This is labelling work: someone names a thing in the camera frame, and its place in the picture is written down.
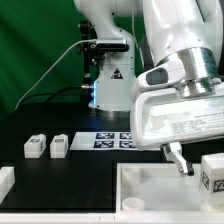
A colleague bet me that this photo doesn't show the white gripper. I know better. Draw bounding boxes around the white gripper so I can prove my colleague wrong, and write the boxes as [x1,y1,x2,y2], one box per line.
[130,83,224,177]

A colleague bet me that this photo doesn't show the white square table top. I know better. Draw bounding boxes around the white square table top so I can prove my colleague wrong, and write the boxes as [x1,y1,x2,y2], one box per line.
[116,163,224,214]

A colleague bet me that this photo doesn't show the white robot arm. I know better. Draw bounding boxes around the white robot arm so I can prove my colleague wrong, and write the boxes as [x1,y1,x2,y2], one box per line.
[74,0,224,175]

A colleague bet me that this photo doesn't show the white marker sheet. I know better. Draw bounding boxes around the white marker sheet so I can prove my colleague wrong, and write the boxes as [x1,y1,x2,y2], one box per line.
[70,132,137,151]

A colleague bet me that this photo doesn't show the white left obstacle block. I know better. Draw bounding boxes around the white left obstacle block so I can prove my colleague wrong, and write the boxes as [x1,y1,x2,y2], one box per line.
[0,167,15,204]

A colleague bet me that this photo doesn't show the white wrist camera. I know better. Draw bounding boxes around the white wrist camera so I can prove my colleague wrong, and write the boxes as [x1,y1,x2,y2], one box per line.
[131,59,186,101]

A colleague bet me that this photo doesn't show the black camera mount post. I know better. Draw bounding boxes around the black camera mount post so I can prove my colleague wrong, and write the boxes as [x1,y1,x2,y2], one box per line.
[77,21,112,103]

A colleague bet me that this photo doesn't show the black cable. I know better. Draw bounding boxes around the black cable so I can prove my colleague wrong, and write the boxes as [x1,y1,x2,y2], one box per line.
[19,86,84,107]

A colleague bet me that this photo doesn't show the white cable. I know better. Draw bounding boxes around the white cable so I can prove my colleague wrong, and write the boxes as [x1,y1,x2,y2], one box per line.
[14,39,101,110]

